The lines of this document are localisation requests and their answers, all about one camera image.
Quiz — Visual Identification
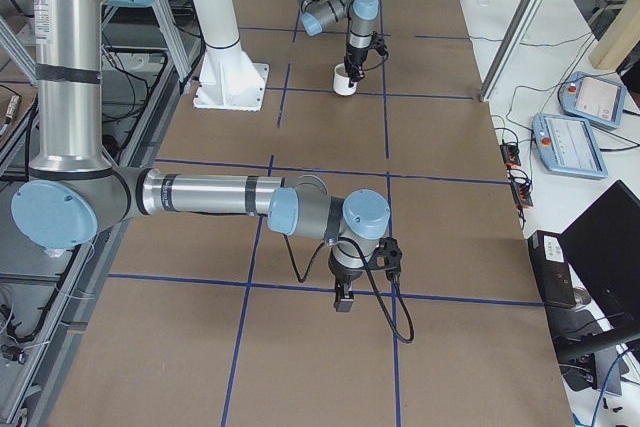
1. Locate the upper orange black usb hub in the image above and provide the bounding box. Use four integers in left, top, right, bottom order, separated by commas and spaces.
500, 142, 521, 169

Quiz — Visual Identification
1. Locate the orange black usb hub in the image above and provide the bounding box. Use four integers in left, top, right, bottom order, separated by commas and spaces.
500, 142, 521, 169
510, 178, 533, 209

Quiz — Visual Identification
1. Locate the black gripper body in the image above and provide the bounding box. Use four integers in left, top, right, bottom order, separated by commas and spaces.
328, 255, 362, 294
344, 45, 369, 78

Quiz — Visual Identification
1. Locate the black box with label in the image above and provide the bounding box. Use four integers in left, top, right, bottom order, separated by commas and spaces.
527, 230, 576, 309

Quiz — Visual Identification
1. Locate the black laptop computer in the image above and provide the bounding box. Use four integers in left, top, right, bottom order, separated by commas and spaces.
556, 180, 639, 362

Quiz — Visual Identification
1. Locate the black camera cable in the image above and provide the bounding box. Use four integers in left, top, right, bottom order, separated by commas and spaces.
283, 234, 416, 345

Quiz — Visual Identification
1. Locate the lower orange black usb hub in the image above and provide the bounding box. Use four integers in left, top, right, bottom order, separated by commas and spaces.
510, 178, 533, 209

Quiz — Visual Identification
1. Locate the white smiley face mug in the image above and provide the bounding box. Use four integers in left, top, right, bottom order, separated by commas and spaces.
333, 63, 357, 96

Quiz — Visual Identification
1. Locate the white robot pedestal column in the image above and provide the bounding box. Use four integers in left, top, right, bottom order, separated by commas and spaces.
193, 0, 269, 112

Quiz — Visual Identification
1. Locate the far blue teach pendant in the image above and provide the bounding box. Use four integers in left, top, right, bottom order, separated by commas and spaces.
559, 71, 627, 130

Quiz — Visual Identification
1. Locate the aluminium frame post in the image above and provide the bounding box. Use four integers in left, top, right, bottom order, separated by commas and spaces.
479, 0, 542, 102

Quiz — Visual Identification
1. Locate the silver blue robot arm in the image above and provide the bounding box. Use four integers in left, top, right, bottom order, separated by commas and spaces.
11, 0, 390, 312
296, 0, 388, 90

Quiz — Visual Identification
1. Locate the blue teach pendant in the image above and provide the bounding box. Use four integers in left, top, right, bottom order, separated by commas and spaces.
559, 71, 627, 130
532, 113, 608, 180

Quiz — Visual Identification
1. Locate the near blue teach pendant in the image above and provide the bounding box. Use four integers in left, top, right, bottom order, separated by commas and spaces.
532, 113, 608, 180

